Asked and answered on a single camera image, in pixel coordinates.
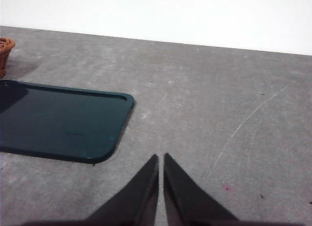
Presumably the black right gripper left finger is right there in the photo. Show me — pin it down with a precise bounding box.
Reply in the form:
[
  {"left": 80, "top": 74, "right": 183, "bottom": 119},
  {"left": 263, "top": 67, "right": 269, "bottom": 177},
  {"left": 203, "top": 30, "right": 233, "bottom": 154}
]
[{"left": 85, "top": 153, "right": 159, "bottom": 226}]

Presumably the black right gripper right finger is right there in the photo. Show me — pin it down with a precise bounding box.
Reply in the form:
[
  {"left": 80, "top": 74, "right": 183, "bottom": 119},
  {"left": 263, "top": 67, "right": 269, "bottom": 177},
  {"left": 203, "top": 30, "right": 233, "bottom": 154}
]
[{"left": 162, "top": 152, "right": 241, "bottom": 226}]

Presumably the black rectangular tray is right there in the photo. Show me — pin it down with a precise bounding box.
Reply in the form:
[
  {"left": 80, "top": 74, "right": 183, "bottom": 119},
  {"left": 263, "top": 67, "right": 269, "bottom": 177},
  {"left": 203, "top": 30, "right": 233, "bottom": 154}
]
[{"left": 0, "top": 79, "right": 136, "bottom": 164}]

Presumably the brown wicker basket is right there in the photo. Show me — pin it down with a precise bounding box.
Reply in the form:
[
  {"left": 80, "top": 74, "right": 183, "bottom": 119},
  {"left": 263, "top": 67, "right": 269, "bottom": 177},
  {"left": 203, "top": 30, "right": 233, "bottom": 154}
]
[{"left": 0, "top": 38, "right": 16, "bottom": 78}]

